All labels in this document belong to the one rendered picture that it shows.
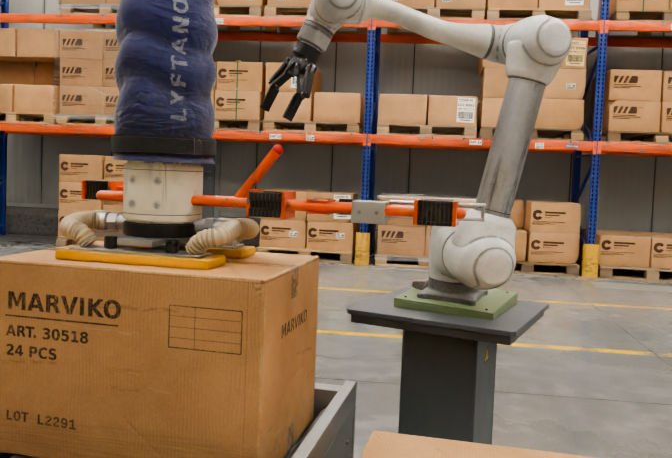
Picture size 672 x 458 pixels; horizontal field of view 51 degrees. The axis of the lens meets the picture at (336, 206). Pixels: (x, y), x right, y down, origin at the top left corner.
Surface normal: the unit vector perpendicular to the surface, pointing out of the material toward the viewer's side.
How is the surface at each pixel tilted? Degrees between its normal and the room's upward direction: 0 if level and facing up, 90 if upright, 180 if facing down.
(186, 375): 90
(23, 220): 90
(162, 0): 77
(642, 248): 90
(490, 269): 100
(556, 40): 88
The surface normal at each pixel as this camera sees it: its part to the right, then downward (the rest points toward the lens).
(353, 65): -0.12, 0.05
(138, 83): -0.30, -0.25
